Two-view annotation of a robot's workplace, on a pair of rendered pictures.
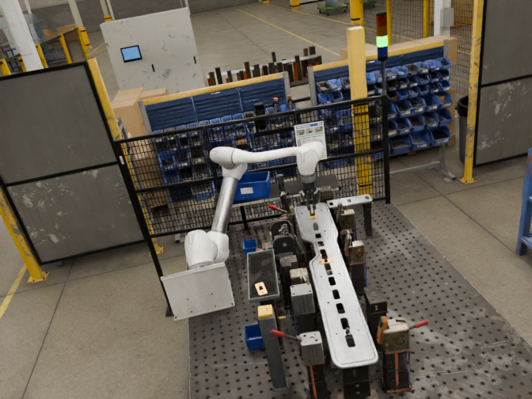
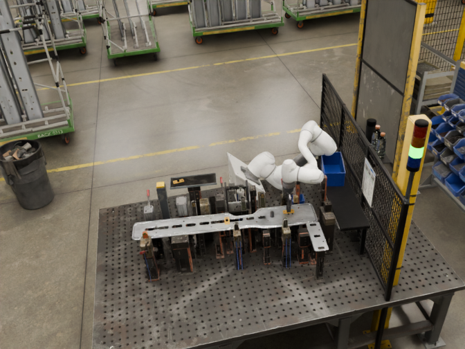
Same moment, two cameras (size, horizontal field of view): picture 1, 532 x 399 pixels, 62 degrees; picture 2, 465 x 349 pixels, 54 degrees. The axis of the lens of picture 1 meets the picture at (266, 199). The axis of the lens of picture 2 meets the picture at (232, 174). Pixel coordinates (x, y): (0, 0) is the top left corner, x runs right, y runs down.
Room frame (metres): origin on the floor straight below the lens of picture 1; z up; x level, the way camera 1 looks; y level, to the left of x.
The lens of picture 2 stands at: (1.86, -2.85, 3.26)
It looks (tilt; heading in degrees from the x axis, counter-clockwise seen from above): 35 degrees down; 86
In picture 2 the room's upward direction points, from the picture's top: 5 degrees counter-clockwise
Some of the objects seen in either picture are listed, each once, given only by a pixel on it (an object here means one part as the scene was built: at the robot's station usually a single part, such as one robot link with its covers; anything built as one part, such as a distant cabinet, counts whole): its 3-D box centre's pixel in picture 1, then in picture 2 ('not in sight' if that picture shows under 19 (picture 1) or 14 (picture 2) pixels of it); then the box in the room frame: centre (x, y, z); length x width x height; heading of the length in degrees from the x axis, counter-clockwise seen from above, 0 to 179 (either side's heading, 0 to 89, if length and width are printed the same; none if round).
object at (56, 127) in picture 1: (64, 177); (381, 79); (3.96, 1.83, 1.00); 1.34 x 0.14 x 2.00; 95
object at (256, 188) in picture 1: (248, 186); (332, 168); (2.87, 0.11, 1.10); 0.30 x 0.17 x 0.13; 80
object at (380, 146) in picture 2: (291, 109); (380, 145); (3.07, -0.29, 1.53); 0.06 x 0.06 x 0.20
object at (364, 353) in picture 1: (328, 264); (224, 221); (1.94, -0.27, 1.00); 1.38 x 0.22 x 0.02; 179
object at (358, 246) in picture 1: (356, 268); (238, 248); (2.01, -0.44, 0.87); 0.12 x 0.09 x 0.35; 89
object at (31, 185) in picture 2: not in sight; (28, 175); (-0.20, 1.67, 0.36); 0.54 x 0.50 x 0.73; 95
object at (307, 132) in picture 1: (310, 142); (369, 182); (2.97, -0.38, 1.30); 0.23 x 0.02 x 0.31; 89
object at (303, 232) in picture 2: (342, 229); (302, 246); (2.49, -0.46, 0.84); 0.11 x 0.10 x 0.28; 89
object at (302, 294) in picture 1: (305, 322); (185, 220); (1.63, -0.09, 0.90); 0.13 x 0.10 x 0.41; 89
